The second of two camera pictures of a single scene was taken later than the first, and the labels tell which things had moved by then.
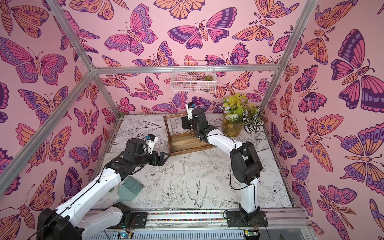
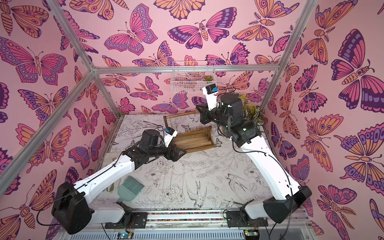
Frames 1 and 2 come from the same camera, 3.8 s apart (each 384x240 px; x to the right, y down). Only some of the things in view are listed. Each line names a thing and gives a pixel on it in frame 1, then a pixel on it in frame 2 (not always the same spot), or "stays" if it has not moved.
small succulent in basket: [208, 78] stays
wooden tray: [184, 142] stays
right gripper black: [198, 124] → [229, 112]
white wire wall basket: [193, 77] stays
